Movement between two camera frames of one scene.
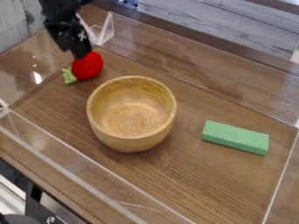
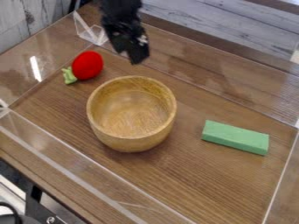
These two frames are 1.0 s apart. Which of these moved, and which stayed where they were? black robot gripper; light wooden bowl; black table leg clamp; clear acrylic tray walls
Moved: black robot gripper
Stayed: light wooden bowl; clear acrylic tray walls; black table leg clamp
